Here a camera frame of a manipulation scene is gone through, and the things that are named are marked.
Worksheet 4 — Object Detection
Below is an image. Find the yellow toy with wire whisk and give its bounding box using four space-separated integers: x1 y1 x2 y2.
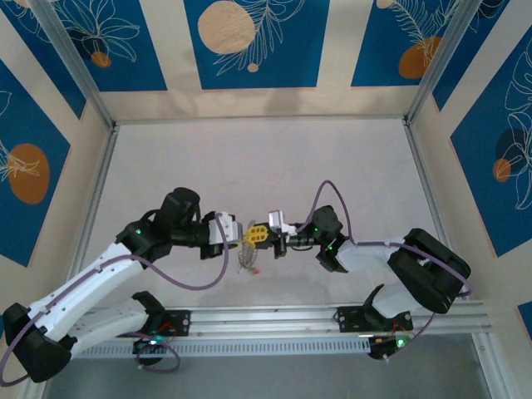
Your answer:
235 239 262 276

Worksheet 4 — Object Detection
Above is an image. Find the circuit board with green light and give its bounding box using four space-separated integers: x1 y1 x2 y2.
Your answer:
367 333 405 362
131 335 168 357

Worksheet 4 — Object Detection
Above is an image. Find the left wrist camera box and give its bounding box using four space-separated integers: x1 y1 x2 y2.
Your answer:
207 210 244 247

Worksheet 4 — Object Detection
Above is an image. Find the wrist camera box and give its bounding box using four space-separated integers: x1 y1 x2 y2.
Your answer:
207 210 244 247
268 209 298 234

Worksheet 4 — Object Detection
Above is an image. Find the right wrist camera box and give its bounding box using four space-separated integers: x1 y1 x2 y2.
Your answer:
268 209 298 234

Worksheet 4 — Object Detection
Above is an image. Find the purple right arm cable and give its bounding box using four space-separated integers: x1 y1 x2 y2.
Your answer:
305 180 475 362

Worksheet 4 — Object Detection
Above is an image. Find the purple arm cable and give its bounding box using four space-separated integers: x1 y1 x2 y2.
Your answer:
305 180 475 362
0 211 230 386

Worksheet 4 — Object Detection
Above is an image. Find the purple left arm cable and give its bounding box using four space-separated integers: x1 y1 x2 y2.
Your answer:
0 211 230 386

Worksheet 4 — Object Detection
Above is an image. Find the long aluminium frame rail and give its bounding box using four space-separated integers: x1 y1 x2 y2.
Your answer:
35 299 498 345

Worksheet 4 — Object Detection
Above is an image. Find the aluminium side frame rail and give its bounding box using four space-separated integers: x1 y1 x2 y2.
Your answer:
57 124 121 309
402 118 469 301

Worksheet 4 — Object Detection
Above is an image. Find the slotted grey cable duct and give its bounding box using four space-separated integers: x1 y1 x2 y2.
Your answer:
52 335 372 359

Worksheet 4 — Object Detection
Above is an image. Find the aluminium corner post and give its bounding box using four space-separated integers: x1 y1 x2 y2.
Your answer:
28 0 116 131
405 0 477 126

